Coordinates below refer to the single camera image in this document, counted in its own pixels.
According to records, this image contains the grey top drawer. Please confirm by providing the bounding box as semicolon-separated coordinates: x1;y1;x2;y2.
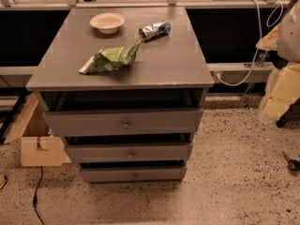
43;109;203;137

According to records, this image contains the black tool on floor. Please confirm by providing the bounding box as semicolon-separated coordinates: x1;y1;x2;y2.
282;152;300;172

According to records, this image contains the white bowl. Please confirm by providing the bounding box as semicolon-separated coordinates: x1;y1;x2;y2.
90;13;126;35

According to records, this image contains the metal rail frame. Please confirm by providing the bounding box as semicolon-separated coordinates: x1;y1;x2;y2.
0;0;300;89

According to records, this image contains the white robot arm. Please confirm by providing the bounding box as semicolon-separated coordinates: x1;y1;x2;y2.
256;1;300;124

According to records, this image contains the grey drawer cabinet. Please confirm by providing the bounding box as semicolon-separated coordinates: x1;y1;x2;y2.
27;7;213;169

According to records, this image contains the grey drawer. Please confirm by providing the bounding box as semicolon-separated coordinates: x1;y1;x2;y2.
43;109;203;137
67;142;193;163
80;166;187;183

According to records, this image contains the green chip bag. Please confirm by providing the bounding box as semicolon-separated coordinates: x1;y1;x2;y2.
79;40;141;75

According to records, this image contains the grey bottom drawer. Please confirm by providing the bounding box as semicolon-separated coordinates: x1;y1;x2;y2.
80;166;187;183

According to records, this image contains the grey middle drawer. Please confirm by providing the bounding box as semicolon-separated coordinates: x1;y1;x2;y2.
67;142;193;163

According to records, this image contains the wooden box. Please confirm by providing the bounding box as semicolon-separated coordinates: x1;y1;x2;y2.
5;94;71;167

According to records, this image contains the crushed silver blue can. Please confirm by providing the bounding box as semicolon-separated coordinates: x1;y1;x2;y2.
139;21;171;41

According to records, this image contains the black floor cable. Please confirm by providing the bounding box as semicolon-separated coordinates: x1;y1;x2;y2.
32;166;45;225

